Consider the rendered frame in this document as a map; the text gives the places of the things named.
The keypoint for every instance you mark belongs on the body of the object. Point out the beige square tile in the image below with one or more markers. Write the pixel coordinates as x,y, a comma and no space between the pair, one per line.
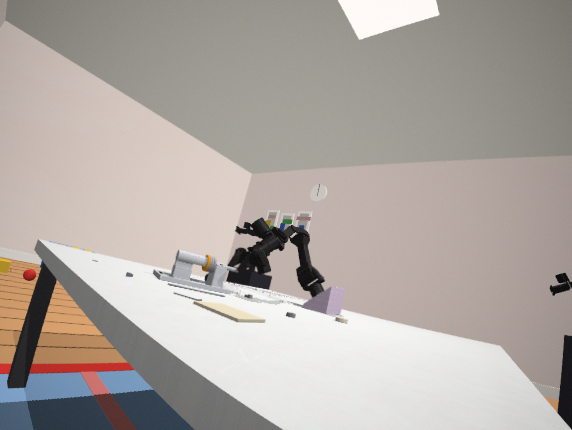
230,312

